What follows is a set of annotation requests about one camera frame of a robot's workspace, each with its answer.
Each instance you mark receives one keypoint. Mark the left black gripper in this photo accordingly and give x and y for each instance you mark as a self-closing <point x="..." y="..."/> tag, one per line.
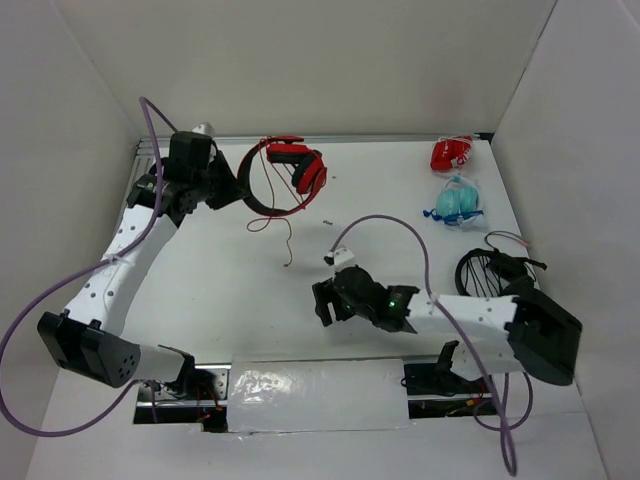
<point x="223" y="185"/>

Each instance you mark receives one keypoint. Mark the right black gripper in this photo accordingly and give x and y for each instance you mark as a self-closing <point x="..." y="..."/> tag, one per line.
<point x="324" y="303"/>

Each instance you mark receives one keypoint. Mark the red black headphones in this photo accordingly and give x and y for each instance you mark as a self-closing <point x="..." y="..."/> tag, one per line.
<point x="308" y="177"/>

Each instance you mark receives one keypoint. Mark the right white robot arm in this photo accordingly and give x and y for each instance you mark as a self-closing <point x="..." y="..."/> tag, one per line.
<point x="527" y="332"/>

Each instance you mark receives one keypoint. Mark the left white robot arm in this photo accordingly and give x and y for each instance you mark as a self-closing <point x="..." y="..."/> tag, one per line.
<point x="86" y="338"/>

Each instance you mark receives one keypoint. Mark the black wrapped headphones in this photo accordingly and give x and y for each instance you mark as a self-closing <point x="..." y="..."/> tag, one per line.
<point x="492" y="272"/>

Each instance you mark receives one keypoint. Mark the teal headphones in bag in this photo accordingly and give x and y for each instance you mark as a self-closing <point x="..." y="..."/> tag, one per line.
<point x="459" y="205"/>

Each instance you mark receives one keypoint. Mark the wrapped red headphones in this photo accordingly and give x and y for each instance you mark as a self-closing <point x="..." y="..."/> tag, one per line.
<point x="453" y="152"/>

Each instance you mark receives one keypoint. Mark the white taped front panel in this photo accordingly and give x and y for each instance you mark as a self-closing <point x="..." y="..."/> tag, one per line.
<point x="317" y="396"/>

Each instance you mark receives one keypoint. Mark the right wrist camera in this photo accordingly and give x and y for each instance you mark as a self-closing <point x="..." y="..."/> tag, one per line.
<point x="340" y="258"/>

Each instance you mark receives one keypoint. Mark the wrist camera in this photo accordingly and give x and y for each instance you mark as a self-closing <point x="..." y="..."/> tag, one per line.
<point x="340" y="258"/>
<point x="204" y="128"/>

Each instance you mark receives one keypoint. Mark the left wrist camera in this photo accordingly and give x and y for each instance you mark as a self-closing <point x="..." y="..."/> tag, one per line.
<point x="204" y="128"/>

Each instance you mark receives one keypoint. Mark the aluminium table frame rail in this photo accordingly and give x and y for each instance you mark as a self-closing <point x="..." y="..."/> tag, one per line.
<point x="143" y="157"/>

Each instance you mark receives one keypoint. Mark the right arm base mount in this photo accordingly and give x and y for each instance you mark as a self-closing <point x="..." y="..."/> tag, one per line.
<point x="434" y="391"/>

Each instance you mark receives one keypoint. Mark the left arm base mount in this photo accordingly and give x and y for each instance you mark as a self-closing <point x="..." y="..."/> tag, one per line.
<point x="198" y="397"/>

